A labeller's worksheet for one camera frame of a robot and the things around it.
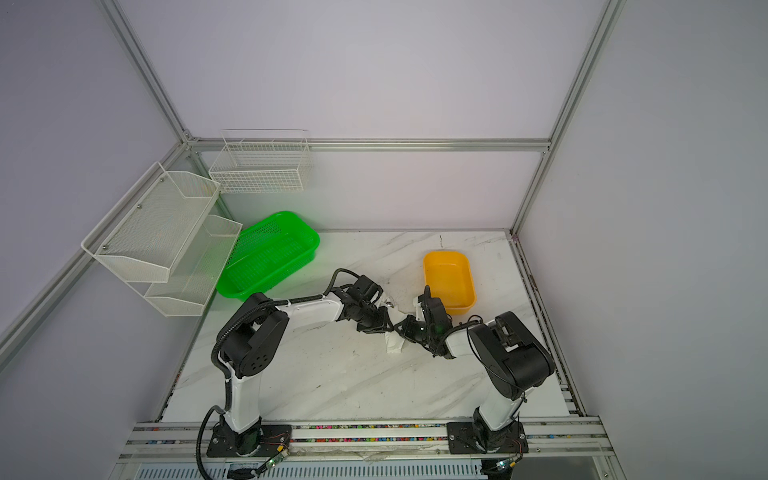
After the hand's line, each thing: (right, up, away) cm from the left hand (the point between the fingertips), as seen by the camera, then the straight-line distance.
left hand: (390, 330), depth 91 cm
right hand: (+1, 0, +1) cm, 1 cm away
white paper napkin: (+1, -3, -1) cm, 4 cm away
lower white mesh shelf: (-62, +18, +2) cm, 64 cm away
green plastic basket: (-48, +25, +23) cm, 59 cm away
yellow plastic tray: (+22, +16, +16) cm, 31 cm away
